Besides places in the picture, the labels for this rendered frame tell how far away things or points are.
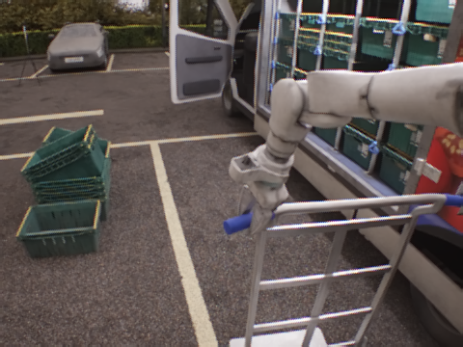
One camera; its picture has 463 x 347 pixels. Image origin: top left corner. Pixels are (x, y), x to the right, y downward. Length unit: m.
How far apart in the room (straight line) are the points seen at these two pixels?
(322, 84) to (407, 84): 0.13
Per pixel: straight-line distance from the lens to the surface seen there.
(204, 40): 4.68
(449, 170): 1.81
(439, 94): 0.37
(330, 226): 1.01
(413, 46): 2.20
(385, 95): 0.41
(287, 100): 0.50
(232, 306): 2.13
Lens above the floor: 1.67
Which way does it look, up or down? 28 degrees down
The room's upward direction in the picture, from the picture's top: 3 degrees clockwise
